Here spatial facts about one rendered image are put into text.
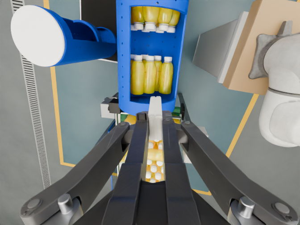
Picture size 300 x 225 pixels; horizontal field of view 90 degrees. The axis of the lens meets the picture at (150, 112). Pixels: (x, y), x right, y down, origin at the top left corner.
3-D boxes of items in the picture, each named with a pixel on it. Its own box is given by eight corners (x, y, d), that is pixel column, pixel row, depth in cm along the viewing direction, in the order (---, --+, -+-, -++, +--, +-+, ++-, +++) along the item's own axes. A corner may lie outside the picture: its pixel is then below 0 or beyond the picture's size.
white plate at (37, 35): (63, 72, 81) (64, 72, 82) (63, 13, 70) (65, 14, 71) (14, 59, 81) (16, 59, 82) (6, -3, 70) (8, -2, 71)
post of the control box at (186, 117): (181, 93, 184) (196, 137, 92) (181, 96, 185) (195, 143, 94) (178, 93, 184) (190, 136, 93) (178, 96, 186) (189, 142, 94)
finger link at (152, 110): (155, 140, 17) (148, 140, 17) (156, 114, 23) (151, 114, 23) (155, 116, 15) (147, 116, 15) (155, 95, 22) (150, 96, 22)
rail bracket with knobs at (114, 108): (127, 98, 98) (122, 103, 88) (127, 108, 101) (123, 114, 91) (112, 97, 99) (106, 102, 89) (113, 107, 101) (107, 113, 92)
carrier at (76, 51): (115, 60, 162) (119, 31, 151) (65, 72, 82) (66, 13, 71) (90, 54, 162) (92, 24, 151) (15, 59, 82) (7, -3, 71)
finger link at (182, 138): (162, 131, 14) (194, 130, 14) (161, 110, 19) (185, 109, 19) (162, 143, 15) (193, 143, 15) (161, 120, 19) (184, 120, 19)
